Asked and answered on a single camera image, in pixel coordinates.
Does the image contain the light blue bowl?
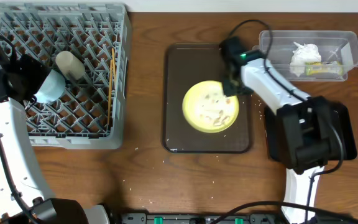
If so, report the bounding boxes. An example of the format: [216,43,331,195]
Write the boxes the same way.
[35,70,65,103]

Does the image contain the yellow plate with crumbs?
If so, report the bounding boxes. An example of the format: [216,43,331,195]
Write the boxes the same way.
[182,80,239,134]

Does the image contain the cream plastic cup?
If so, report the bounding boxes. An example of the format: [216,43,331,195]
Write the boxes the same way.
[55,51,86,80]

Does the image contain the dark brown serving tray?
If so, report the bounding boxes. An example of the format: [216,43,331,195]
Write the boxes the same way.
[162,44,253,154]

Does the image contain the white tissue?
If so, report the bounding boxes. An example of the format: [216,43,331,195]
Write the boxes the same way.
[290,42,321,77]

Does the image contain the green snack wrapper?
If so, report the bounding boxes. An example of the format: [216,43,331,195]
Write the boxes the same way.
[305,61,344,76]

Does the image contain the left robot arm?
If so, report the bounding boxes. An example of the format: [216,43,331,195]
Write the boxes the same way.
[0,55,112,223]

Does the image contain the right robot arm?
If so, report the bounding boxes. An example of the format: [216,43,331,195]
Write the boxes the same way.
[219,37,345,223]

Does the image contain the black tray bin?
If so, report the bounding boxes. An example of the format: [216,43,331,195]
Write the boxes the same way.
[264,101,357,162]

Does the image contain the clear plastic bin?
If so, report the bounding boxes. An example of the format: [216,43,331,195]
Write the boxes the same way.
[256,30,358,82]

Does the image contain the grey plastic dish rack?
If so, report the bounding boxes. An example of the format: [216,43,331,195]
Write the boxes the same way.
[0,1,132,149]

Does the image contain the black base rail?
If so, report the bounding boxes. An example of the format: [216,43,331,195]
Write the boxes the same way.
[121,212,354,224]

